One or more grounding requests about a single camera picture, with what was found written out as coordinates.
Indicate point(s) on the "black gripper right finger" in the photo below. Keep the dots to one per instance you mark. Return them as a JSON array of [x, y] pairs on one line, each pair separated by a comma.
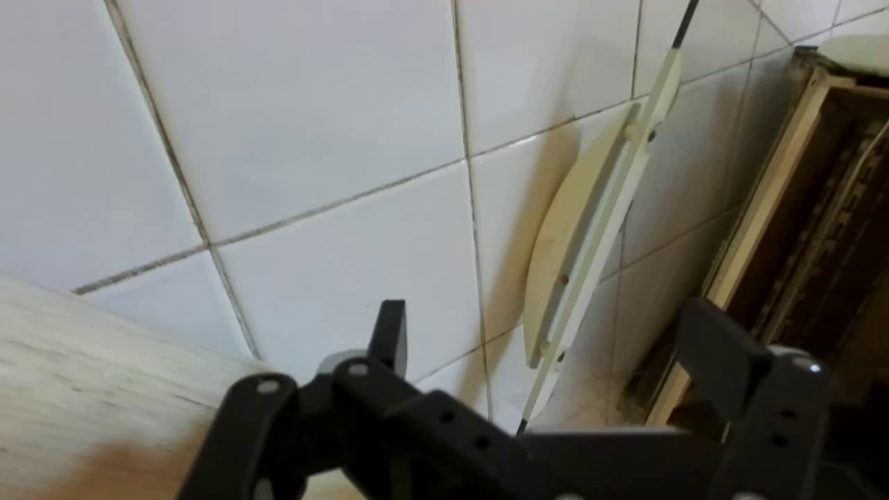
[[776, 407]]

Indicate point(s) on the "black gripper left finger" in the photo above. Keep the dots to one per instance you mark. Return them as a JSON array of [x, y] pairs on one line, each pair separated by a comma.
[[358, 418]]

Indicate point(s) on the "white toaster oven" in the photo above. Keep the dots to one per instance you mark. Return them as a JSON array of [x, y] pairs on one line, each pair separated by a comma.
[[809, 239]]

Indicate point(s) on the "wooden rolling pin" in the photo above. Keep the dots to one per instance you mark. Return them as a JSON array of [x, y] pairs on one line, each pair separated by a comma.
[[95, 407]]

